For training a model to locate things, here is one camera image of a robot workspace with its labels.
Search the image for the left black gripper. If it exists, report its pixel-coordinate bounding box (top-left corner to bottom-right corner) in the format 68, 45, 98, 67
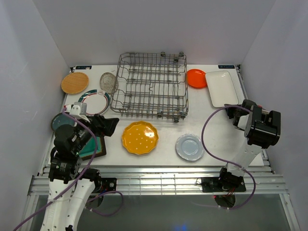
72, 113, 119, 154

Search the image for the white rectangular plate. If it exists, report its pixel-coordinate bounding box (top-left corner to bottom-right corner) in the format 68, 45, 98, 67
205, 71, 239, 108

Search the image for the orange round plate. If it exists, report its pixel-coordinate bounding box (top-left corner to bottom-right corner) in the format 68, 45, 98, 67
187, 69, 207, 89

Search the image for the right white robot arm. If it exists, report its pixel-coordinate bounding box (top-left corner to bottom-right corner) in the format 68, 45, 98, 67
217, 100, 282, 191

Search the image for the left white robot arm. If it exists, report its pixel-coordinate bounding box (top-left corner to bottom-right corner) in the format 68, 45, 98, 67
41, 115, 119, 231

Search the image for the white plate green rim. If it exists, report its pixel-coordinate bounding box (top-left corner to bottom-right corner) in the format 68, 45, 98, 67
78, 90, 110, 116

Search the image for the yellow dotted scalloped plate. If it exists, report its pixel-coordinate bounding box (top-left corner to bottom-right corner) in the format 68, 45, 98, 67
121, 121, 159, 155

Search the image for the teal square brown-rimmed plate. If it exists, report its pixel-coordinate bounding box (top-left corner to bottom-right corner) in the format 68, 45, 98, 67
79, 136, 107, 161

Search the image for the speckled beige small plate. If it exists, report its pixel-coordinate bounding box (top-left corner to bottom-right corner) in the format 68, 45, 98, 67
100, 72, 118, 94

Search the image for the dark teal round plate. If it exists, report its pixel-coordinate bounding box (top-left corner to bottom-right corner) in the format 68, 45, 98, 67
51, 113, 75, 131

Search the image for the woven bamboo round plate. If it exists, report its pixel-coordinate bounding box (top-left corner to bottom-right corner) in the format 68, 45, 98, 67
61, 72, 89, 94

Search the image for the light blue scalloped plate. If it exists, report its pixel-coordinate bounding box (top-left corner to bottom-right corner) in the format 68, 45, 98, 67
175, 134, 205, 162

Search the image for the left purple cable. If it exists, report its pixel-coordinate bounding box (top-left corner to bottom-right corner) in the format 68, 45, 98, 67
12, 107, 125, 231

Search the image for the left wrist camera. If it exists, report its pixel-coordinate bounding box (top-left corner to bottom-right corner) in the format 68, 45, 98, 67
64, 102, 90, 122

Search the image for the grey wire dish rack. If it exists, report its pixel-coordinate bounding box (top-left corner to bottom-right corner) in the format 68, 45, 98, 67
110, 51, 189, 123

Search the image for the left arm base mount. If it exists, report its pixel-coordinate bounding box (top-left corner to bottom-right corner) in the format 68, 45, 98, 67
92, 178, 117, 193

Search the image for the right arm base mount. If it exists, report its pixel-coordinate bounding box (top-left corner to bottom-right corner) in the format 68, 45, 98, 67
196, 177, 246, 193

